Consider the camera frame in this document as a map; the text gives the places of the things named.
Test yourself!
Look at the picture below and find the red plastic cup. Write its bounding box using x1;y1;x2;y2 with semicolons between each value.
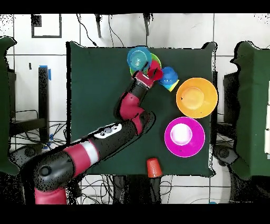
147;60;164;81

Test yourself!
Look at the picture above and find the light blue plastic bowl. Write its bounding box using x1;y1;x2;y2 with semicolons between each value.
127;46;152;72

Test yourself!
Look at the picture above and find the green plastic bowl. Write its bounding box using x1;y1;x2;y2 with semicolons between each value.
129;52;162;77

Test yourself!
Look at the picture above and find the light blue plastic cup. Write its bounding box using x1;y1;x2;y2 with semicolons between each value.
158;66;179;89

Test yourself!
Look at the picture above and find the yellow plastic cup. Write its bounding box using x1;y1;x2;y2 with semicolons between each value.
168;79;180;92

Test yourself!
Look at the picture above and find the black stand leg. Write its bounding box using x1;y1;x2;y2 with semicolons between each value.
94;13;102;39
142;13;154;37

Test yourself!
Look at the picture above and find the large yellow-orange plastic bowl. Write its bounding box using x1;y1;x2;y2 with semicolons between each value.
176;77;218;119

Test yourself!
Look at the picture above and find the dark green table cloth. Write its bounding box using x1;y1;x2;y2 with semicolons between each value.
66;41;217;176

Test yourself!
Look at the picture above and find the large pink plastic bowl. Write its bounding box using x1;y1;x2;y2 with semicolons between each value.
164;116;206;158

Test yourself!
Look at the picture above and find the orange plastic cup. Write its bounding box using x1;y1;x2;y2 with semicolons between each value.
146;157;163;179

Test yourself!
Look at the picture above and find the blue tape strip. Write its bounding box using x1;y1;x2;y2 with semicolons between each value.
39;64;52;81

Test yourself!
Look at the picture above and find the green cloth side table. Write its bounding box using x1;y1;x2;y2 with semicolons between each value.
229;41;270;180
0;36;20;176

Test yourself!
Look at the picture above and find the thin black cable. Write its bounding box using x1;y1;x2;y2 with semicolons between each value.
75;13;99;48

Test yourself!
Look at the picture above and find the black stand post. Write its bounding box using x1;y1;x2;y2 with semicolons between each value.
9;67;50;144

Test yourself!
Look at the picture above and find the black square floor frame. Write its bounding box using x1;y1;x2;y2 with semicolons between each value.
31;14;62;39

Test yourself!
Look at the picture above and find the tangle of cables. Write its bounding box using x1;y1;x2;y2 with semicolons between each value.
10;121;114;204

